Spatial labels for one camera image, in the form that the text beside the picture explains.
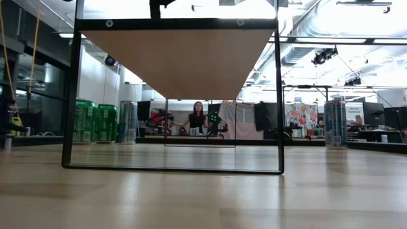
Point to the white cup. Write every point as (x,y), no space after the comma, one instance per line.
(384,138)

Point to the black cloth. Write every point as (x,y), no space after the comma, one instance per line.
(265,116)

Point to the silver ventilation duct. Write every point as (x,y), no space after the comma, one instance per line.
(302,31)

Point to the yellow plastic object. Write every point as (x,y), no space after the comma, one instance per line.
(16,122)

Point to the black ceiling spotlight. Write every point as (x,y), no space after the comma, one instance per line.
(353,82)
(324,55)

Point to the red machine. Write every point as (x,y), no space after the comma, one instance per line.
(157,121)

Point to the white sign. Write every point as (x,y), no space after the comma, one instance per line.
(354,111)

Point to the tall can with blue tab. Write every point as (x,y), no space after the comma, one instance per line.
(335,124)
(128,122)

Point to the pink and white cloth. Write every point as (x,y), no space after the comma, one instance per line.
(243,122)

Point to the black aluminium table frame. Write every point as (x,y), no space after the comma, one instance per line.
(305,142)

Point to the small white cylinder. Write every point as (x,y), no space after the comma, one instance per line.
(8,142)

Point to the black dome camera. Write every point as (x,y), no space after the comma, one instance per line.
(110,60)

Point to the person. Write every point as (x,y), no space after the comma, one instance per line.
(197,120)

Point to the wooden shelf with black frame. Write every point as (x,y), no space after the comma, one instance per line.
(178,63)

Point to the black monitor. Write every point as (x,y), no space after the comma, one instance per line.
(143,110)
(373,113)
(395,117)

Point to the floral cloth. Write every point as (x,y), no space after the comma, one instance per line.
(302,116)

